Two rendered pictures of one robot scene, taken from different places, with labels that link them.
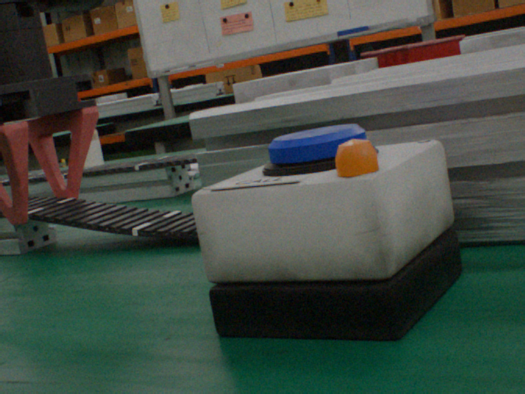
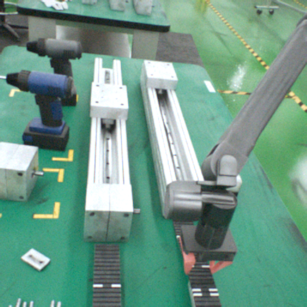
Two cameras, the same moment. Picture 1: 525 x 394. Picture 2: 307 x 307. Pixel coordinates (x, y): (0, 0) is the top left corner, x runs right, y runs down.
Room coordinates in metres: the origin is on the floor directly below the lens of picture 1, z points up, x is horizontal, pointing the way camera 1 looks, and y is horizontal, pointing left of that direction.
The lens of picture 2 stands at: (1.07, 0.47, 1.44)
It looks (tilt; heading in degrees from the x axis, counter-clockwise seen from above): 34 degrees down; 226
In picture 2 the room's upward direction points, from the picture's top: 11 degrees clockwise
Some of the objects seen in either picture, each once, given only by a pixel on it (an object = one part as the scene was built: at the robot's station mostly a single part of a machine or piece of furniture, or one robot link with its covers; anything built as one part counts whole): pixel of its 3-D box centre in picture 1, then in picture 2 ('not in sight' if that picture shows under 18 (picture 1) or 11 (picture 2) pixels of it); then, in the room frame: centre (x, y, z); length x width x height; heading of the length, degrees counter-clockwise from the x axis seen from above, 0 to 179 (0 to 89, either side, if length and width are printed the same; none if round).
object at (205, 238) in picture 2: (9, 60); (211, 231); (0.59, 0.16, 0.92); 0.10 x 0.07 x 0.07; 148
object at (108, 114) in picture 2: not in sight; (108, 104); (0.44, -0.43, 0.87); 0.16 x 0.11 x 0.07; 58
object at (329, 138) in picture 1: (319, 154); not in sight; (0.32, -0.03, 0.84); 0.04 x 0.04 x 0.02
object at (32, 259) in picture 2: not in sight; (36, 259); (0.85, -0.05, 0.78); 0.05 x 0.03 x 0.01; 112
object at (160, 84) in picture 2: not in sight; (159, 78); (0.15, -0.54, 0.87); 0.16 x 0.11 x 0.07; 58
